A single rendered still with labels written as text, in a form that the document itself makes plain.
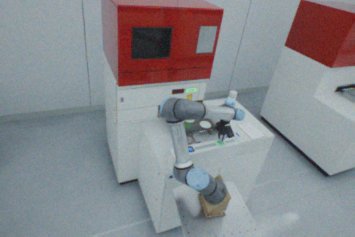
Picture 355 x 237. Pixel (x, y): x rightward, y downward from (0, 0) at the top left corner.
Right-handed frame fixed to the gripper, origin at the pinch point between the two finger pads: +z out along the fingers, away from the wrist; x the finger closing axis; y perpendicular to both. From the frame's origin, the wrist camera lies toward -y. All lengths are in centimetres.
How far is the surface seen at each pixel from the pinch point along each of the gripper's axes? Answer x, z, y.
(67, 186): 114, 98, 76
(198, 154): 21.0, 3.1, -4.0
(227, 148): -4.2, 4.0, -4.0
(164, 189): 44, 33, -4
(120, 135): 64, 28, 58
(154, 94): 34, -11, 58
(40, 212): 138, 98, 53
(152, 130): 39, 16, 45
